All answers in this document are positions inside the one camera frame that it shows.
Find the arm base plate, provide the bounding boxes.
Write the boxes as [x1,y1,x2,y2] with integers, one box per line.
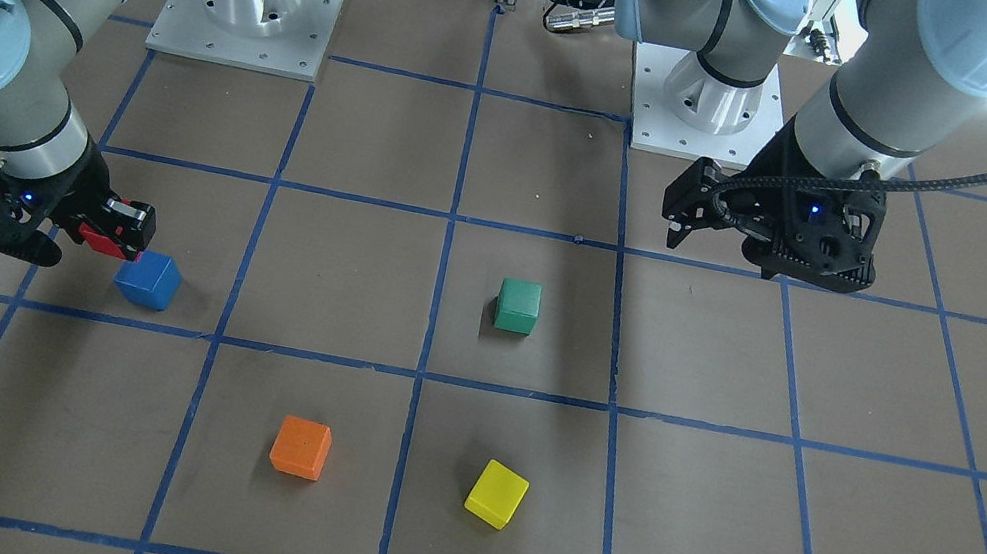
[145,0,344,83]
[632,42,784,170]

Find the yellow wooden block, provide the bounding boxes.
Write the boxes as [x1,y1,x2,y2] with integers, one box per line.
[463,458,530,531]

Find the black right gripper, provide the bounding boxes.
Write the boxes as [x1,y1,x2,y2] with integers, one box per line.
[0,129,169,286]

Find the orange wooden block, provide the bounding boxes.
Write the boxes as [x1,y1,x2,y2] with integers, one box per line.
[268,414,333,482]

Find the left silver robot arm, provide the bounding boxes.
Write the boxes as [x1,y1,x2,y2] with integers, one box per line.
[109,0,987,242]

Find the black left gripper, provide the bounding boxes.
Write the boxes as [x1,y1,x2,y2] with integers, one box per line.
[661,156,888,294]

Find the red wooden block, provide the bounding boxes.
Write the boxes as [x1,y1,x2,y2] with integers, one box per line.
[75,223,145,264]

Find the blue wooden block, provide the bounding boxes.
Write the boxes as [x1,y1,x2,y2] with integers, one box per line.
[113,251,183,312]

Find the green wooden block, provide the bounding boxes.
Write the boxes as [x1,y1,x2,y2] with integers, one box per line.
[492,276,544,337]

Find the black braided cable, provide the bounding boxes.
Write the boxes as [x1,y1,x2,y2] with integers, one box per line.
[702,6,987,284]

